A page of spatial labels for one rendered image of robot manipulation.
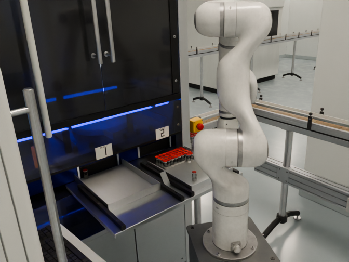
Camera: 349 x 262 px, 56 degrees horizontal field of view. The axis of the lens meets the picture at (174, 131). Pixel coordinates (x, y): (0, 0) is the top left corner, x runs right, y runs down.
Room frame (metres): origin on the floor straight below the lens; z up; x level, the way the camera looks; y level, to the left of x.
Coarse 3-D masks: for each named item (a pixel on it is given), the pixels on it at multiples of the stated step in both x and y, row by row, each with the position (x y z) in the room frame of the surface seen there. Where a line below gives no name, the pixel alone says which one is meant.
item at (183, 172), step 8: (160, 168) 1.42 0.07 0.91; (168, 168) 1.48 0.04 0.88; (176, 168) 1.48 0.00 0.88; (184, 168) 1.47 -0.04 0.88; (192, 168) 1.47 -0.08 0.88; (200, 168) 1.47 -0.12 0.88; (232, 168) 1.40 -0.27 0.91; (168, 176) 1.37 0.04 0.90; (176, 176) 1.40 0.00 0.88; (184, 176) 1.39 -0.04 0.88; (200, 176) 1.39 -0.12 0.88; (184, 184) 1.28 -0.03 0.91; (192, 184) 1.32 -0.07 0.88; (200, 184) 1.28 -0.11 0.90; (208, 184) 1.31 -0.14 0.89
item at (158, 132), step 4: (160, 128) 1.62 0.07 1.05; (164, 128) 1.63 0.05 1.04; (168, 128) 1.65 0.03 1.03; (156, 132) 1.60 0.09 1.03; (160, 132) 1.61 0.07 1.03; (164, 132) 1.63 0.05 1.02; (168, 132) 1.65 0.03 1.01; (156, 136) 1.60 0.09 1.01; (160, 136) 1.61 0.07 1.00; (164, 136) 1.63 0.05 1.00
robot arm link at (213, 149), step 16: (224, 128) 0.97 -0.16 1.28; (192, 144) 0.95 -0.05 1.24; (208, 144) 0.91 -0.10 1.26; (224, 144) 0.90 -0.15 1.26; (208, 160) 0.90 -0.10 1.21; (224, 160) 0.89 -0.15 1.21; (208, 176) 0.91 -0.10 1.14; (224, 176) 0.91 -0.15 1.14; (240, 176) 0.95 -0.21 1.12; (224, 192) 0.89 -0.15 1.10; (240, 192) 0.89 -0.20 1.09
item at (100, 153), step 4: (108, 144) 1.43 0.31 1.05; (96, 148) 1.39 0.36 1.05; (100, 148) 1.40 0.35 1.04; (104, 148) 1.42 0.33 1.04; (108, 148) 1.43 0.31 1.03; (96, 152) 1.39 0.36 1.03; (100, 152) 1.40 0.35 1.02; (104, 152) 1.41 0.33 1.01; (108, 152) 1.43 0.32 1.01; (112, 152) 1.44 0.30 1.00; (96, 156) 1.39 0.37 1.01; (100, 156) 1.40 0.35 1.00; (104, 156) 1.41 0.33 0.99
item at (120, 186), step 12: (120, 168) 1.50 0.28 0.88; (132, 168) 1.47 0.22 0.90; (84, 180) 1.39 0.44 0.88; (96, 180) 1.39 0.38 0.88; (108, 180) 1.38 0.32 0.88; (120, 180) 1.38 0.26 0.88; (132, 180) 1.37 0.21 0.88; (144, 180) 1.37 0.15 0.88; (156, 180) 1.31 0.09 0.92; (96, 192) 1.28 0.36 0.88; (108, 192) 1.28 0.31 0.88; (120, 192) 1.27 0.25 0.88; (132, 192) 1.27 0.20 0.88; (144, 192) 1.24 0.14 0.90; (108, 204) 1.13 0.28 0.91; (120, 204) 1.16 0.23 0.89
